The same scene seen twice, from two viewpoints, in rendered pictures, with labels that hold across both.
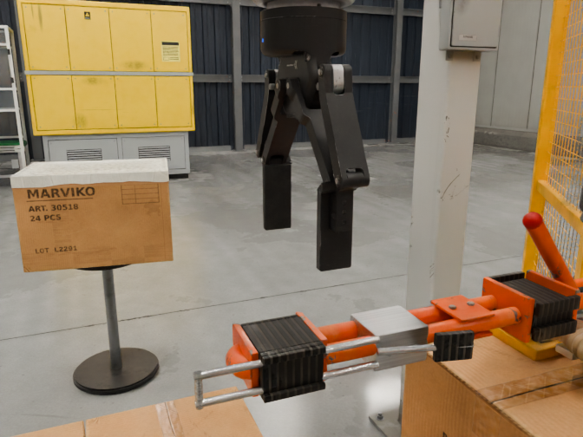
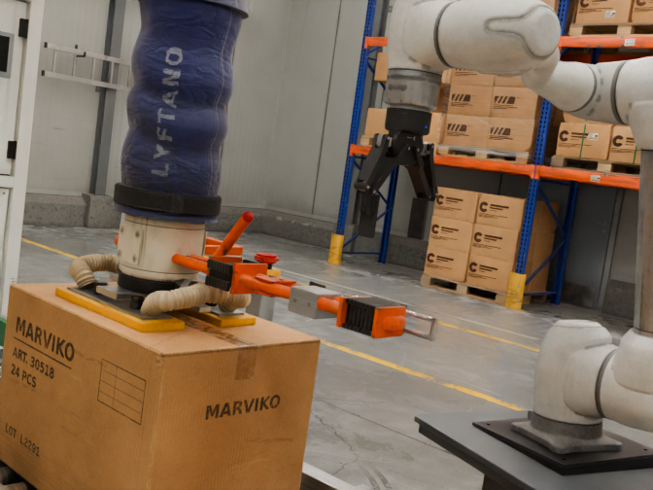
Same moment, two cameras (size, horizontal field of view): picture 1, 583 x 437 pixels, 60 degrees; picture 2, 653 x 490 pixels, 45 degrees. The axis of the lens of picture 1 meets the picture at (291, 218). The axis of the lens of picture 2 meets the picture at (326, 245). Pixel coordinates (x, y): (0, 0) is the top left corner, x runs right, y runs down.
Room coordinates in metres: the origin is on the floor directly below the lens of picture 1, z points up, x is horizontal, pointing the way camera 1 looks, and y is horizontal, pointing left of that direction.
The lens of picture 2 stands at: (1.15, 1.14, 1.32)
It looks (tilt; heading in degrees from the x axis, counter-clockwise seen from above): 6 degrees down; 244
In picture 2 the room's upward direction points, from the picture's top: 8 degrees clockwise
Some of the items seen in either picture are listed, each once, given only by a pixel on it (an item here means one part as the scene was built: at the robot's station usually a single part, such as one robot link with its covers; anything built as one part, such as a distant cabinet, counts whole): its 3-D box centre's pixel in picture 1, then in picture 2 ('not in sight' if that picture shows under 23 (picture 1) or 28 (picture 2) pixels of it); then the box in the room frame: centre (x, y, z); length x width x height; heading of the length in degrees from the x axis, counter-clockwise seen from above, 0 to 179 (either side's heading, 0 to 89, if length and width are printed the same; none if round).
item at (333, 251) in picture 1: (334, 228); (418, 219); (0.41, -0.04, 1.24); 0.03 x 0.01 x 0.07; 112
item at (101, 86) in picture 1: (114, 95); not in sight; (7.75, 2.64, 1.24); 2.22 x 0.91 x 2.47; 112
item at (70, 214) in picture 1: (101, 210); not in sight; (2.23, 0.86, 0.82); 0.60 x 0.40 x 0.40; 104
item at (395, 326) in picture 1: (388, 336); (314, 301); (0.54, -0.11, 1.07); 0.07 x 0.07 x 0.04; 21
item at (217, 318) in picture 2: not in sight; (190, 297); (0.63, -0.58, 0.97); 0.34 x 0.10 x 0.05; 111
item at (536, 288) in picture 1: (527, 303); (236, 274); (0.62, -0.31, 1.08); 0.10 x 0.08 x 0.06; 21
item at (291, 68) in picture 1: (303, 65); (405, 137); (0.47, -0.01, 1.38); 0.08 x 0.07 x 0.09; 22
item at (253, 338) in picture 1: (278, 350); (370, 316); (0.50, 0.01, 1.08); 0.08 x 0.07 x 0.05; 111
